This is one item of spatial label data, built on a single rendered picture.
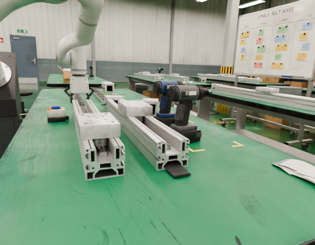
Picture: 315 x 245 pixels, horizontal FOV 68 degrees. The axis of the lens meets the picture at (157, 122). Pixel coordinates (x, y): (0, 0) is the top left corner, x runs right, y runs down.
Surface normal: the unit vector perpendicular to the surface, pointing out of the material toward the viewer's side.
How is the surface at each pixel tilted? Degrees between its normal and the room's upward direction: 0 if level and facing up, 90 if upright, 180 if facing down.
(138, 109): 90
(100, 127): 90
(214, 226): 0
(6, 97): 47
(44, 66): 90
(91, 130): 90
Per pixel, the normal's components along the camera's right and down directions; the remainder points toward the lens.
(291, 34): -0.92, 0.06
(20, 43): 0.38, 0.24
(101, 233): 0.04, -0.97
